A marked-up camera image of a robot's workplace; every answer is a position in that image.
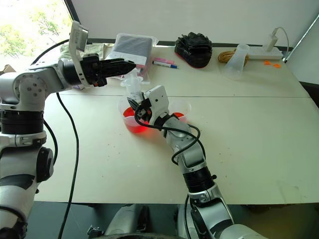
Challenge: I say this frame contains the black padded glove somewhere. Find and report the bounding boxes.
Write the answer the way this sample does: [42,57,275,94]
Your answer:
[174,31,213,69]

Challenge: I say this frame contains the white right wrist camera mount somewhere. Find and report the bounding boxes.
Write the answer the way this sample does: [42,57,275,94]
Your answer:
[144,85,170,125]

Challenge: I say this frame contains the brown coiled rope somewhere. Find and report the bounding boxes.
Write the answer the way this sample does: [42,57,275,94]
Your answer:
[217,49,250,66]

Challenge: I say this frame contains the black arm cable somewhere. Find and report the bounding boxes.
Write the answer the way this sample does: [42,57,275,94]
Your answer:
[31,38,71,66]
[134,109,206,166]
[55,92,80,239]

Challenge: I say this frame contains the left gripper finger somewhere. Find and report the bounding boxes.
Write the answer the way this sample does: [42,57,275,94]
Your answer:
[102,66,137,78]
[101,57,137,71]

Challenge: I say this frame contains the brown cardboard box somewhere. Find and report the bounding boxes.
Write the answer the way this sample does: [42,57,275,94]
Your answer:
[0,64,17,76]

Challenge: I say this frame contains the clear plastic flask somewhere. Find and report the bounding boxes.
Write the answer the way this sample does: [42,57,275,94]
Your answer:
[222,44,250,81]

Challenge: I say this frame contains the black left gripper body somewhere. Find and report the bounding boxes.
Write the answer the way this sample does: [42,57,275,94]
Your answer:
[81,54,108,88]

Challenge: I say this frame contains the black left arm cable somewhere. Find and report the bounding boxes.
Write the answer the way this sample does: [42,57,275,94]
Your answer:
[55,92,80,239]
[31,38,71,66]

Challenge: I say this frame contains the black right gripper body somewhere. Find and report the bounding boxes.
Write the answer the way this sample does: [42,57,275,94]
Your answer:
[134,98,154,123]

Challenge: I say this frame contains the grey metal pole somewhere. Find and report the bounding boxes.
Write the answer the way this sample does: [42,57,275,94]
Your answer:
[283,15,319,63]

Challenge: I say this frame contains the white marker with blue cap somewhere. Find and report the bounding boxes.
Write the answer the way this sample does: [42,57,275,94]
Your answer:
[152,60,179,69]

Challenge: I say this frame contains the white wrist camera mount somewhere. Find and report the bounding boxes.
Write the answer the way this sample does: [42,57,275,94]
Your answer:
[68,20,92,88]
[144,85,170,125]

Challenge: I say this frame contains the dark rounded grey shape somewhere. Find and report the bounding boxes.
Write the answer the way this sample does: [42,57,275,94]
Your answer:
[104,203,151,237]

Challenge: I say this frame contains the white plug with cable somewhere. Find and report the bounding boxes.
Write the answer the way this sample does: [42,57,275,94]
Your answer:
[267,26,291,52]

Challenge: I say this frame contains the pale patterned cloth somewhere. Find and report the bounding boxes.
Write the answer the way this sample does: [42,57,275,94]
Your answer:
[59,42,116,61]

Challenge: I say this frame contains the plastic bag with grey notebook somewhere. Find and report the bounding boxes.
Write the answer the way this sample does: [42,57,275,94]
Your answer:
[109,32,158,84]

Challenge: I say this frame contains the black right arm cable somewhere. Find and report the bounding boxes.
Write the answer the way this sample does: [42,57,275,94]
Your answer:
[134,109,206,166]

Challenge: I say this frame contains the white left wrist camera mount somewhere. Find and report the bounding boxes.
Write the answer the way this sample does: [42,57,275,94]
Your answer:
[68,20,92,88]

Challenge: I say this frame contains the clear plastic syringe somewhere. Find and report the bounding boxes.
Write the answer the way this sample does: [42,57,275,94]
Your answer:
[120,74,144,106]

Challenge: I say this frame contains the white power strip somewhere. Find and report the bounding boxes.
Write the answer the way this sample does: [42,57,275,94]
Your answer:
[245,46,284,61]

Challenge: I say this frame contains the black window frame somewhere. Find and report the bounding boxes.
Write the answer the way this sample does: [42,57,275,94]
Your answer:
[63,0,88,43]

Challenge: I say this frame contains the clear cup with red liquid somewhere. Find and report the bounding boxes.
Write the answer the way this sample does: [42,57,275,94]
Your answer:
[168,98,192,125]
[117,95,156,134]

